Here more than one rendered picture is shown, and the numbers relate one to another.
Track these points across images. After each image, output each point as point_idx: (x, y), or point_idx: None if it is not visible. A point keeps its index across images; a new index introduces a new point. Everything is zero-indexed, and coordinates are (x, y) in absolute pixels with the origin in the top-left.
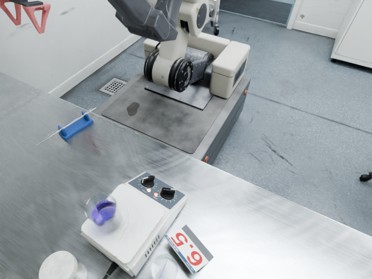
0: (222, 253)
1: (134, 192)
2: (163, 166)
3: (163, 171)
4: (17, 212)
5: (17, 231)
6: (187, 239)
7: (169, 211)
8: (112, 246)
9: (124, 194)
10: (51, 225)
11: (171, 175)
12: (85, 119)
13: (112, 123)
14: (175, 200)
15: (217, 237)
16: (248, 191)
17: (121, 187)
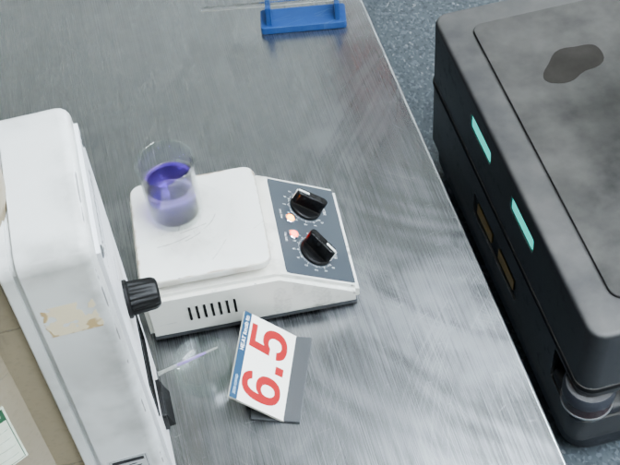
0: (320, 432)
1: (253, 196)
2: (385, 211)
3: (375, 220)
4: (90, 115)
5: None
6: (284, 360)
7: (282, 274)
8: (146, 245)
9: (236, 186)
10: (116, 171)
11: (382, 237)
12: (333, 11)
13: (378, 54)
14: (319, 270)
15: (340, 403)
16: (502, 387)
17: (242, 173)
